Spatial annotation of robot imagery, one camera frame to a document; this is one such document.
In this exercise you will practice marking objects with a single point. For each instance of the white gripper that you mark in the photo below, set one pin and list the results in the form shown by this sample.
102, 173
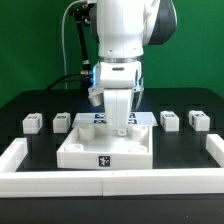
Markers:
114, 86

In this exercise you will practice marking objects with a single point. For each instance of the white square table top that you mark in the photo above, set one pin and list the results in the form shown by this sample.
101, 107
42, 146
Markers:
95, 147

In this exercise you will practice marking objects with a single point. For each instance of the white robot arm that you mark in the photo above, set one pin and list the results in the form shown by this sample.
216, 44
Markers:
122, 28

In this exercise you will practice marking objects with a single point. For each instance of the white sheet with tags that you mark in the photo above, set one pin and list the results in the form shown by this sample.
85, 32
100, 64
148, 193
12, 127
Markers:
135, 118

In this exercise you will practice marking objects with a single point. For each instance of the white U-shaped obstacle fence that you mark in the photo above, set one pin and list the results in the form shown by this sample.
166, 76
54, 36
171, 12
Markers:
101, 183

